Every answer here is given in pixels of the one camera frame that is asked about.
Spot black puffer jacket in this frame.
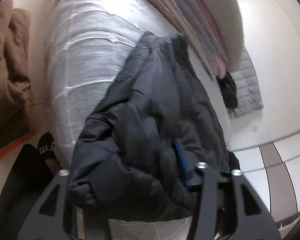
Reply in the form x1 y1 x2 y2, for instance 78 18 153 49
67 32 230 222

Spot black clothing of operator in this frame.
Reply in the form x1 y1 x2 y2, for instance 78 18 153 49
0 132 61 239

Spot grey padded headboard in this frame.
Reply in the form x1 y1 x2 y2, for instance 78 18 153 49
228 47 264 118

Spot brown garment on floor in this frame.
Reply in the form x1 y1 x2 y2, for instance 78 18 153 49
0 0 34 158

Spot black garment near headboard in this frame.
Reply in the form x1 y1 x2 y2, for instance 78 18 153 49
217 72 238 110

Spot pink folded blanket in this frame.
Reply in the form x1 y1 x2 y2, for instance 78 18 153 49
185 0 229 79

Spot grey-blue folded blanket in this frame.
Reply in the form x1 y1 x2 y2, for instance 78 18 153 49
135 0 225 63

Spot large grey pillow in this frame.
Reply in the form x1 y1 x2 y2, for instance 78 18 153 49
203 0 244 73

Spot beige folded blanket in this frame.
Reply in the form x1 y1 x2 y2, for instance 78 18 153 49
147 0 217 77

